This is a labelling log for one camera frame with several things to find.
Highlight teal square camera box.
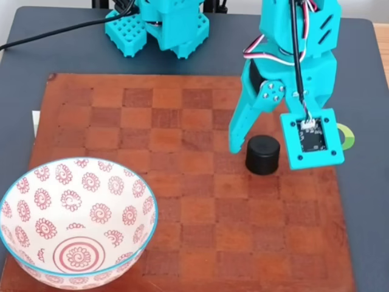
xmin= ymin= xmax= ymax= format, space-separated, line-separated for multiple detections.
xmin=280 ymin=108 xmax=346 ymax=170

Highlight brown leather chessboard mat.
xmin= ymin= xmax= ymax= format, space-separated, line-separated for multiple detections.
xmin=1 ymin=72 xmax=357 ymax=292

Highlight black camera cable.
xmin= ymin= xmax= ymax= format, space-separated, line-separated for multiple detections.
xmin=288 ymin=0 xmax=315 ymax=126

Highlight black power cable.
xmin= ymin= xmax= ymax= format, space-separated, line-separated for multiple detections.
xmin=0 ymin=0 xmax=140 ymax=52

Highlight white pink servo wires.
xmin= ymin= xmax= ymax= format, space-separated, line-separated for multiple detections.
xmin=242 ymin=0 xmax=320 ymax=66

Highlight green ring sticker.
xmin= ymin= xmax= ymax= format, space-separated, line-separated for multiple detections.
xmin=336 ymin=123 xmax=356 ymax=151

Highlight white bowl red flower print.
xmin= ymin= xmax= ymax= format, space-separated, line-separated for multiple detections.
xmin=0 ymin=157 xmax=159 ymax=290

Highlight black cylinder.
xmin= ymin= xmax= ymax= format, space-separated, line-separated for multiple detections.
xmin=245 ymin=135 xmax=281 ymax=176

